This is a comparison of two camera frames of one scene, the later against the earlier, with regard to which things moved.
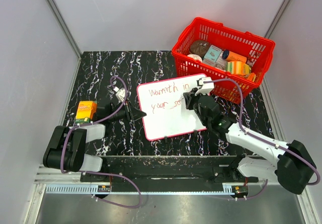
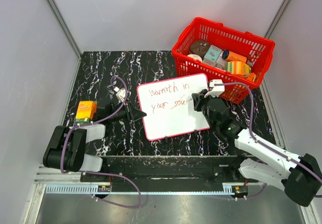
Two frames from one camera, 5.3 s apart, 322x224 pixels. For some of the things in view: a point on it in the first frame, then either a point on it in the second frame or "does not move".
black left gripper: x=136 y=114 does not move
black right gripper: x=190 y=97 to x=198 y=99
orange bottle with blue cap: x=230 y=56 does not move
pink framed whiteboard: x=162 y=107 does not move
